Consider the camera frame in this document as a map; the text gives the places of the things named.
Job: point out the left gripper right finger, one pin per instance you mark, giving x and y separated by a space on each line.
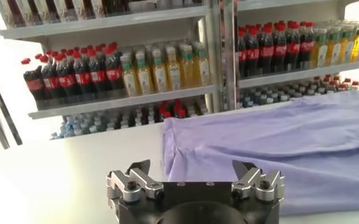
258 182

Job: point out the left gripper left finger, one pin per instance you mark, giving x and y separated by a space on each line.
136 182

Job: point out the purple t-shirt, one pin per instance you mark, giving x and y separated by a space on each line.
273 146

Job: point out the cola bottle red cap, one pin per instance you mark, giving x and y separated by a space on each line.
292 48
242 54
165 111
306 46
252 53
279 50
98 76
266 51
114 74
34 85
66 80
50 82
82 78
179 109

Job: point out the grey metal shelf unit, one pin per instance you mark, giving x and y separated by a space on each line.
289 76
121 102

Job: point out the dark metal pole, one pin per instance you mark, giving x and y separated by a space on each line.
2 105

